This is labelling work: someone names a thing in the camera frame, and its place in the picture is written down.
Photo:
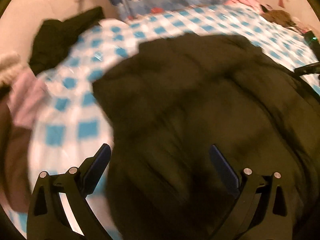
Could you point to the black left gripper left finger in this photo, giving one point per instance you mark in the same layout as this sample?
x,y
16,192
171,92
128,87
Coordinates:
x,y
46,216

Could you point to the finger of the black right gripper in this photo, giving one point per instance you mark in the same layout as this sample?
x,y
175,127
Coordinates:
x,y
312,42
308,69

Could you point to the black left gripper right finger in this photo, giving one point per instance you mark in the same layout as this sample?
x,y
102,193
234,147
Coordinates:
x,y
261,209

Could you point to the dark olive puffer jacket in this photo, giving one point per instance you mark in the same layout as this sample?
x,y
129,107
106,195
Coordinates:
x,y
177,97

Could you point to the brown clothes pile right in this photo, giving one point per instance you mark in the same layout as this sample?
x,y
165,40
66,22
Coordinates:
x,y
282,18

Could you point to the pink clothes by curtain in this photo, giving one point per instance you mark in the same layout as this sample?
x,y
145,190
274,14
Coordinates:
x,y
250,3

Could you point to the brown garment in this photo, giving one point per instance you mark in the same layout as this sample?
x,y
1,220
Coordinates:
x,y
15,138

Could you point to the blue white checkered bed cover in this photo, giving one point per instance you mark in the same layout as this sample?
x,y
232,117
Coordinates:
x,y
70,126

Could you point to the pink garment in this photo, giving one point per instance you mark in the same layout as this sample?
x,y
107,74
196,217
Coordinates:
x,y
25,99

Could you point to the cream puffer jacket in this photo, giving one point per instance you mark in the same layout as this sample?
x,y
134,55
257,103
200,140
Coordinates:
x,y
11,66

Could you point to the black jacket by wall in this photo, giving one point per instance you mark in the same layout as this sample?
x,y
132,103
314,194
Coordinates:
x,y
52,43

